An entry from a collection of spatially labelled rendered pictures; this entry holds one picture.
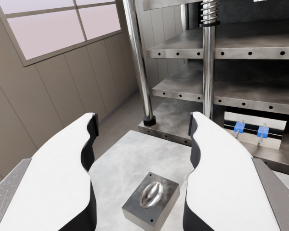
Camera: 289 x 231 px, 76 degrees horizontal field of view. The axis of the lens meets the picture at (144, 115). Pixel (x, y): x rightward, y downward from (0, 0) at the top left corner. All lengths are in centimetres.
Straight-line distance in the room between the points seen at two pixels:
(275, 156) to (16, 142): 216
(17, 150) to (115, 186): 152
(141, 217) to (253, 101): 73
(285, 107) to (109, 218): 90
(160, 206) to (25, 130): 181
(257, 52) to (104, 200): 93
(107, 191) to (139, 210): 24
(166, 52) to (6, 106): 162
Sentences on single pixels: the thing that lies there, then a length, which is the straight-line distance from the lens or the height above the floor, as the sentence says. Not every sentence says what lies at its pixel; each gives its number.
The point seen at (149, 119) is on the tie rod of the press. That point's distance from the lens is 129.
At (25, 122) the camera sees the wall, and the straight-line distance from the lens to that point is 229.
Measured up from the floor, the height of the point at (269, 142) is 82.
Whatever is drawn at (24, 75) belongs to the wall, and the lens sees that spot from 226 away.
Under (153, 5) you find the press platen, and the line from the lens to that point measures 113.
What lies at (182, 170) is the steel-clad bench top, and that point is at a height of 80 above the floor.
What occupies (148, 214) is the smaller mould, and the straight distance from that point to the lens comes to 76.
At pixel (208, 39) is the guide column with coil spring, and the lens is 94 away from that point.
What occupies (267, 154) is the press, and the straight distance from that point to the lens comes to 113.
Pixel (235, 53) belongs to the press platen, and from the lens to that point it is 97.
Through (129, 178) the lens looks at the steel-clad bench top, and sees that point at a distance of 97.
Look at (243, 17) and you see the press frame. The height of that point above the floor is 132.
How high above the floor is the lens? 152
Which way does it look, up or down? 30 degrees down
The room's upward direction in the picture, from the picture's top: 11 degrees counter-clockwise
